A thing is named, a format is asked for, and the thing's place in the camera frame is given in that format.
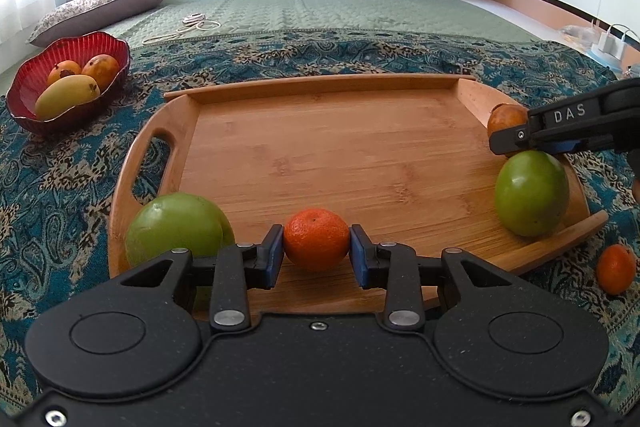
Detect clear plastic bag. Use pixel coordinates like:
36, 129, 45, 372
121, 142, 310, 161
560, 23, 601, 50

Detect white charger cable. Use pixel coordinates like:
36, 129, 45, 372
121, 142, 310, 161
607, 23, 640, 45

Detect brown orange round fruit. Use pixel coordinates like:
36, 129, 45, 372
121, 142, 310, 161
487, 104, 529, 158

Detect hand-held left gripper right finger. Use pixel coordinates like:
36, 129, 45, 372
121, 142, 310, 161
350, 224, 516, 334

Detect floral pillow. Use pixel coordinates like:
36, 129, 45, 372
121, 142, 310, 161
27, 0, 176, 48

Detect white charger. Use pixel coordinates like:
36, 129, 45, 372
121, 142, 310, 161
597, 27, 628, 58

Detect large green fruit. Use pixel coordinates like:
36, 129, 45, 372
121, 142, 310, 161
495, 150, 571, 238
124, 193, 237, 313

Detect wooden tray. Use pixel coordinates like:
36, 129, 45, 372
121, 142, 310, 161
107, 73, 610, 323

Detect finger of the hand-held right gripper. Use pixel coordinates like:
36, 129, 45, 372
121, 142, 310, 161
489, 91, 608, 156

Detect small orange red mango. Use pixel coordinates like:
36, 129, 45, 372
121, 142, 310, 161
47, 61, 82, 86
81, 55, 120, 92

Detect green quilted bed cover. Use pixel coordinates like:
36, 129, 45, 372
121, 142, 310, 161
102, 0, 551, 45

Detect red ribbed bowl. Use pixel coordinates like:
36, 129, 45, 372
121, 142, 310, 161
6, 32, 132, 136

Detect orange mandarin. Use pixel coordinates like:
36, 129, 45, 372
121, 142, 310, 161
283, 208, 351, 272
596, 244, 637, 295

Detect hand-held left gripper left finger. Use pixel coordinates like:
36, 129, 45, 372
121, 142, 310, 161
120, 224, 285, 334

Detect white cord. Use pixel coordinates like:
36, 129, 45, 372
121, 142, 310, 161
142, 13, 222, 45

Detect yellow mango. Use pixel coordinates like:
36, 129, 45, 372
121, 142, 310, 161
35, 75, 101, 120

